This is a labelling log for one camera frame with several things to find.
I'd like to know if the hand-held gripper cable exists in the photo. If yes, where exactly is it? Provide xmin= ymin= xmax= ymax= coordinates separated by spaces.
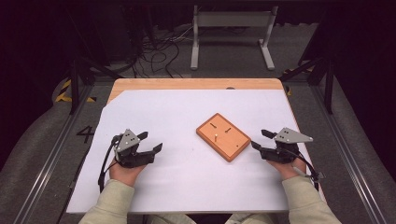
xmin=279 ymin=147 xmax=325 ymax=191
xmin=97 ymin=133 xmax=124 ymax=193

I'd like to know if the black metal stand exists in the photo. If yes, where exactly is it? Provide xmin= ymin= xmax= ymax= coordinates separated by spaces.
xmin=66 ymin=6 xmax=126 ymax=116
xmin=277 ymin=55 xmax=336 ymax=115

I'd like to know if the aluminium floor rail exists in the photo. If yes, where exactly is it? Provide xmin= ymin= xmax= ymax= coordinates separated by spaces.
xmin=310 ymin=85 xmax=388 ymax=224
xmin=12 ymin=83 xmax=95 ymax=224

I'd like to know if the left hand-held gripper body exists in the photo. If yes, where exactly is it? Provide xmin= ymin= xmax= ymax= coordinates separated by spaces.
xmin=112 ymin=128 xmax=156 ymax=169

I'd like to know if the left hand-held gripper cable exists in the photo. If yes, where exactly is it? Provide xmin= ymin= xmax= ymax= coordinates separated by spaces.
xmin=97 ymin=133 xmax=124 ymax=193

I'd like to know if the right hand-held gripper cable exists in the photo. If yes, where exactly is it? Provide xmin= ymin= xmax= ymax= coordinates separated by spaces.
xmin=279 ymin=147 xmax=325 ymax=191

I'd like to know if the bundle of black floor cables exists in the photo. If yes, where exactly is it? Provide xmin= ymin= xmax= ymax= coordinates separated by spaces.
xmin=130 ymin=26 xmax=194 ymax=79

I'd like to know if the person's right leg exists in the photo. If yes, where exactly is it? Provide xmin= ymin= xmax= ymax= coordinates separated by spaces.
xmin=224 ymin=213 xmax=276 ymax=224

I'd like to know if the person's leg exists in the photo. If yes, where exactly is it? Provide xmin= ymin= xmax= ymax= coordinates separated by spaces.
xmin=144 ymin=213 xmax=198 ymax=224
xmin=224 ymin=213 xmax=276 ymax=224

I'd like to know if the yellow black hazard tape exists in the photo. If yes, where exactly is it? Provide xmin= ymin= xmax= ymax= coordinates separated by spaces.
xmin=54 ymin=78 xmax=97 ymax=104

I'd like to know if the wooden picture frame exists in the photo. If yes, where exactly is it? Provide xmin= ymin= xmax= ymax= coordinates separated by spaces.
xmin=195 ymin=112 xmax=252 ymax=163

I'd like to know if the person's left leg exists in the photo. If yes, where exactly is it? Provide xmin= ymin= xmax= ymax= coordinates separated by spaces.
xmin=144 ymin=213 xmax=198 ymax=224

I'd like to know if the person's left hand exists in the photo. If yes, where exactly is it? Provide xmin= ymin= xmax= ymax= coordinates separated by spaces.
xmin=108 ymin=160 xmax=148 ymax=188

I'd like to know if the white metal stand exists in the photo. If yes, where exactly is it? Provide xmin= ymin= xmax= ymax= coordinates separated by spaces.
xmin=190 ymin=5 xmax=279 ymax=72

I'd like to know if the person's right hand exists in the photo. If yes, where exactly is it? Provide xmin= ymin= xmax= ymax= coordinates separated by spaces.
xmin=266 ymin=156 xmax=308 ymax=182

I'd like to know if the white paper sheet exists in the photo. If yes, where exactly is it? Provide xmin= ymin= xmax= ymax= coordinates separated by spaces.
xmin=65 ymin=89 xmax=327 ymax=215

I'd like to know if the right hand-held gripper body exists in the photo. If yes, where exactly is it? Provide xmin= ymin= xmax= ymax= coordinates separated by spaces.
xmin=260 ymin=127 xmax=314 ymax=165

